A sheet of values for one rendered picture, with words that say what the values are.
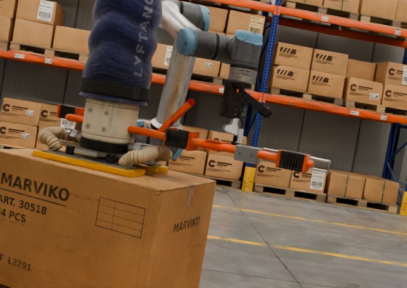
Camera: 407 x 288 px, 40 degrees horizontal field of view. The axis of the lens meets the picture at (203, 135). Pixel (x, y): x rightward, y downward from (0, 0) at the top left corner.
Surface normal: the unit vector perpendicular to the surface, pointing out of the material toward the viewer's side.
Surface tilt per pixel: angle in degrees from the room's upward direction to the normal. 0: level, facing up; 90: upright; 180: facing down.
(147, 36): 70
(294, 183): 90
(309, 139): 90
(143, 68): 75
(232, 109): 90
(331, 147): 90
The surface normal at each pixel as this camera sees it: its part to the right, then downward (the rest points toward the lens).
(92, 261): -0.38, -0.01
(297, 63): 0.07, 0.07
